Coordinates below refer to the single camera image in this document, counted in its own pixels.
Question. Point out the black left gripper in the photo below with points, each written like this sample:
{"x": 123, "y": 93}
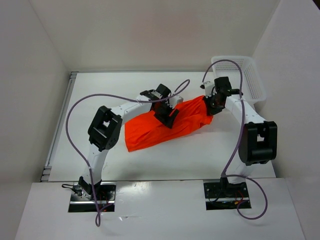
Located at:
{"x": 166, "y": 120}

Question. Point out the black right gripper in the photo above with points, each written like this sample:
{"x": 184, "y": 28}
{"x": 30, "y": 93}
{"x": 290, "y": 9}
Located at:
{"x": 210, "y": 110}

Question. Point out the orange shorts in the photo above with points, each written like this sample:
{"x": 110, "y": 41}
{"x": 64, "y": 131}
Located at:
{"x": 146, "y": 130}

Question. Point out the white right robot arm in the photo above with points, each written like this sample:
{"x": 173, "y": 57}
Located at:
{"x": 257, "y": 144}

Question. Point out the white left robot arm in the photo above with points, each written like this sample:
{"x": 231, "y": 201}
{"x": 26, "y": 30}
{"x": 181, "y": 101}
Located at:
{"x": 104, "y": 130}

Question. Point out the white plastic basket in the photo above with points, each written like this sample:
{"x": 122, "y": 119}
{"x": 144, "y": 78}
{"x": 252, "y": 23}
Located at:
{"x": 243, "y": 68}

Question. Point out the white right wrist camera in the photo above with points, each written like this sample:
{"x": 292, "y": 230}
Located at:
{"x": 208, "y": 87}

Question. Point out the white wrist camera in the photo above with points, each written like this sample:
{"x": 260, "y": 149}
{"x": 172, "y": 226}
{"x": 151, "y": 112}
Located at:
{"x": 208, "y": 87}
{"x": 174, "y": 101}

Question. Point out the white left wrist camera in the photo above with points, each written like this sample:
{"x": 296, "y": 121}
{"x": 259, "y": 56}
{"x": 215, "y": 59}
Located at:
{"x": 174, "y": 101}

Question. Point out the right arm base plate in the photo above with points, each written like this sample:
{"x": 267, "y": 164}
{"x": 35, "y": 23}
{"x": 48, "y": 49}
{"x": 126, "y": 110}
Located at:
{"x": 229, "y": 197}

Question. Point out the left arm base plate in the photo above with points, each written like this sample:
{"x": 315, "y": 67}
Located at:
{"x": 80, "y": 202}

